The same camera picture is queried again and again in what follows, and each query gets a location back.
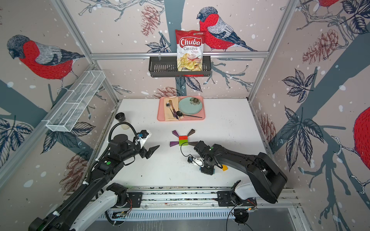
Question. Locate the pink serving tray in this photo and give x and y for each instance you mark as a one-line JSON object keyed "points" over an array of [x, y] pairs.
{"points": [[160, 116]]}

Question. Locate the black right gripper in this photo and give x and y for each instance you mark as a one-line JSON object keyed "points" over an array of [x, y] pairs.
{"points": [[207, 172]]}

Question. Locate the glass shaker black lid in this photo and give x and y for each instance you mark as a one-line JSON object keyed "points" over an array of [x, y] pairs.
{"points": [[121, 117]]}

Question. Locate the mint green flower plate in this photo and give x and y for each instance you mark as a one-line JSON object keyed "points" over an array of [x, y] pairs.
{"points": [[190, 105]]}

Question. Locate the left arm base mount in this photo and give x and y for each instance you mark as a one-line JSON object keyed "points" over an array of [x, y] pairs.
{"points": [[131, 200]]}

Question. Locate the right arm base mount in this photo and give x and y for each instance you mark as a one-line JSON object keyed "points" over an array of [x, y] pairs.
{"points": [[230, 199]]}

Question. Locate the silver spoon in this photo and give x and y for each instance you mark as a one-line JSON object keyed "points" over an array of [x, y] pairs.
{"points": [[169, 107]]}

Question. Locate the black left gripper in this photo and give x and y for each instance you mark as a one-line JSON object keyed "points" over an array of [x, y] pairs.
{"points": [[148, 154]]}

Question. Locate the white wire wall basket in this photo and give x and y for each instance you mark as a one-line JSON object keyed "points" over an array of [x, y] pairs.
{"points": [[77, 100]]}

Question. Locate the purple wedge block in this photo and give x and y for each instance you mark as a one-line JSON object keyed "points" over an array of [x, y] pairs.
{"points": [[175, 133], [174, 143]]}

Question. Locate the iridescent gold purple knife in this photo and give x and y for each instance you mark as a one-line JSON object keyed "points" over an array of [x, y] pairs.
{"points": [[173, 109]]}

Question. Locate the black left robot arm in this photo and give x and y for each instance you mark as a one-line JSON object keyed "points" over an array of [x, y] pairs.
{"points": [[97, 194]]}

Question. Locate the black spoon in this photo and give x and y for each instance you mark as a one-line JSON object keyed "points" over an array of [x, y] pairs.
{"points": [[180, 114]]}

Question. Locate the black wire wall basket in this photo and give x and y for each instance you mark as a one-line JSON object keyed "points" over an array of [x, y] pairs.
{"points": [[167, 67]]}

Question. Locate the beige cloth napkin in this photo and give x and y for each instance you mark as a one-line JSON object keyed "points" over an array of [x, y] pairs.
{"points": [[167, 114]]}

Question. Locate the dark brown wedge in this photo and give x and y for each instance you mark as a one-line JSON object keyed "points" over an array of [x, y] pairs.
{"points": [[194, 143], [192, 131]]}

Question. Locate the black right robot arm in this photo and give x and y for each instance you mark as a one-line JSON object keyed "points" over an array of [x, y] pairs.
{"points": [[266, 177]]}

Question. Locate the Chuba cassava chips bag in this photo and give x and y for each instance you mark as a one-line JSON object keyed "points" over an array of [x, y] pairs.
{"points": [[190, 47]]}

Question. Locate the green rectangular block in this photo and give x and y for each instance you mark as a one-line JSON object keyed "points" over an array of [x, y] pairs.
{"points": [[183, 142]]}

